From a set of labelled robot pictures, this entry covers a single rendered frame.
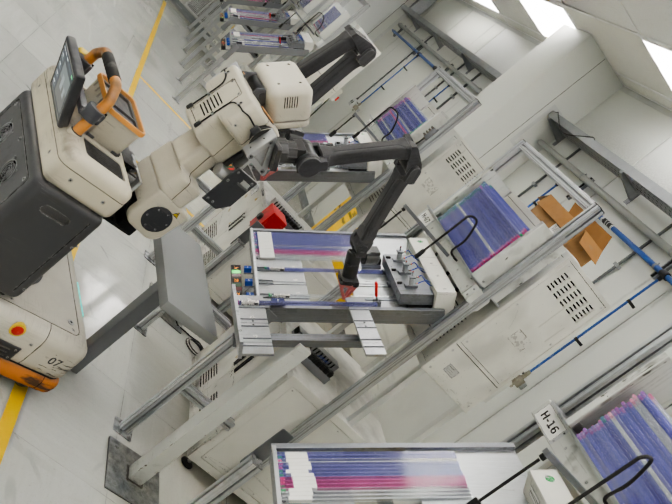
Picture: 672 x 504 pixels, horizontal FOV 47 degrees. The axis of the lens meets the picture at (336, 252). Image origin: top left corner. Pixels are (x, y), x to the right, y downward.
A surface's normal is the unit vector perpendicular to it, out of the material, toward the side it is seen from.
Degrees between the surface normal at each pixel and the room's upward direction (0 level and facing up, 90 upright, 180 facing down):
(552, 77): 90
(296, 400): 90
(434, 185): 90
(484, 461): 44
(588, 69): 90
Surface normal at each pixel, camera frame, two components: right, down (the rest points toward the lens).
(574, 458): -0.62, -0.65
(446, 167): 0.14, 0.44
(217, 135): 0.34, 0.63
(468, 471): 0.11, -0.90
